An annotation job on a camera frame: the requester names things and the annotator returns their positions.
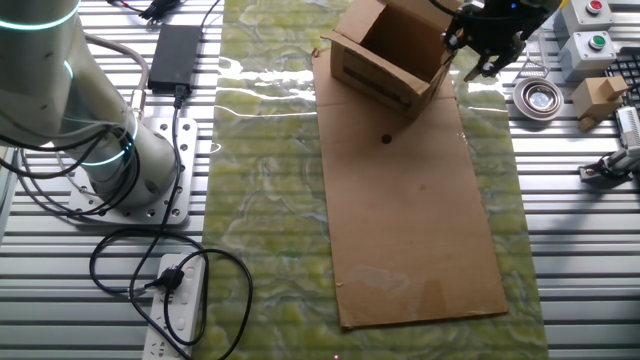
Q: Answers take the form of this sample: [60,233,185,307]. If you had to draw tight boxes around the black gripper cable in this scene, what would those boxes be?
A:
[428,0,469,22]

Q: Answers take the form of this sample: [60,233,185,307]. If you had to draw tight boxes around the small cardboard block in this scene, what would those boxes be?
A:
[571,74,630,134]

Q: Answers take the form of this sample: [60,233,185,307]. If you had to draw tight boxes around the black keyboard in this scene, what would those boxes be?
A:
[603,47,640,109]

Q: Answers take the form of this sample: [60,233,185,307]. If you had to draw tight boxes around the black bundled cord red tip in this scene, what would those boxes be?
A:
[107,0,224,31]

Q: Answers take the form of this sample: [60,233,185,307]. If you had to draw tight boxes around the metal clamp bracket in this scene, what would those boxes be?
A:
[578,147,640,190]

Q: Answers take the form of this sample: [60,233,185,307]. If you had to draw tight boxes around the black power adapter brick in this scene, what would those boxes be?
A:
[147,24,204,95]

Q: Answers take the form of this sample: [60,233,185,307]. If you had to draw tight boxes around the green marble pattern mat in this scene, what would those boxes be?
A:
[192,0,550,360]

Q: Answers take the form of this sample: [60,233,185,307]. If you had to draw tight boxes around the grey box red button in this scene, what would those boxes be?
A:
[552,0,615,35]

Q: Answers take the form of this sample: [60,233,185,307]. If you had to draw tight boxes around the black cables at robot base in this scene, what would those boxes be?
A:
[0,114,145,217]

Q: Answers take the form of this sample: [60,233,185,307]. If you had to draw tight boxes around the brown cardboard box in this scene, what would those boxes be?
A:
[320,0,464,121]

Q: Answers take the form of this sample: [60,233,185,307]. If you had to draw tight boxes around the white power strip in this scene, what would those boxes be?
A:
[142,253,208,360]

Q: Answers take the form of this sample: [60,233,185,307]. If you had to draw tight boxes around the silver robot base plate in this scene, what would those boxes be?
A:
[67,117,199,226]

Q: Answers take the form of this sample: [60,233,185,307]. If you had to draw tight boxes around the flat brown cardboard sheet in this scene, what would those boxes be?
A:
[310,47,510,330]

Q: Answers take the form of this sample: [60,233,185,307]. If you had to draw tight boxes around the black power cord with plug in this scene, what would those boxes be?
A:
[88,84,255,360]

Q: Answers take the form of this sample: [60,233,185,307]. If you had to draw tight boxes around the round silver dish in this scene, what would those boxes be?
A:
[512,76,565,122]

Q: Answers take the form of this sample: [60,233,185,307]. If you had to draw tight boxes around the grey box green button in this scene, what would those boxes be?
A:
[557,30,624,84]

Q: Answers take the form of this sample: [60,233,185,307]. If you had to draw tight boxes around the white ribbed device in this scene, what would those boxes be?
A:
[614,105,640,151]

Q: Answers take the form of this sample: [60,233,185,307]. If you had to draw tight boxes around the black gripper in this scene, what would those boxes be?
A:
[441,0,544,84]

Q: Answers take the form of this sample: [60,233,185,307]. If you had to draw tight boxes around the thick grey robot cable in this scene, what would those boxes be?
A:
[79,32,151,121]

